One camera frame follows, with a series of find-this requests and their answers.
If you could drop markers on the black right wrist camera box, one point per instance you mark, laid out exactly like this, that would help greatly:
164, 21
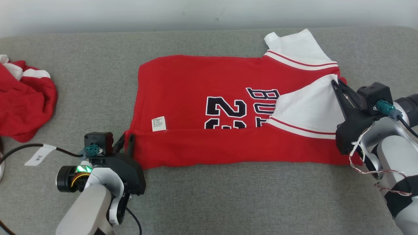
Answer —
375, 93

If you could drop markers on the red garment with white trim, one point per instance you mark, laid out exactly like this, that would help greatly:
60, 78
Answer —
26, 104

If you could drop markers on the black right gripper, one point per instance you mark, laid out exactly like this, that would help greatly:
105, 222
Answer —
352, 130

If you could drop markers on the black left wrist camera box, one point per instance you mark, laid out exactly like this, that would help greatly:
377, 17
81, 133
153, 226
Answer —
98, 138

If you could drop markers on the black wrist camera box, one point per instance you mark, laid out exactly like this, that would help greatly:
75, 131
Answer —
98, 138
375, 93

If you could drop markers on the red jersey with number print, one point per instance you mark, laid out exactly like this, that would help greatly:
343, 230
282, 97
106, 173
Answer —
196, 81

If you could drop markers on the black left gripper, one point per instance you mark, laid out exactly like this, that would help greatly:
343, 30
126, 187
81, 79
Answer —
129, 173

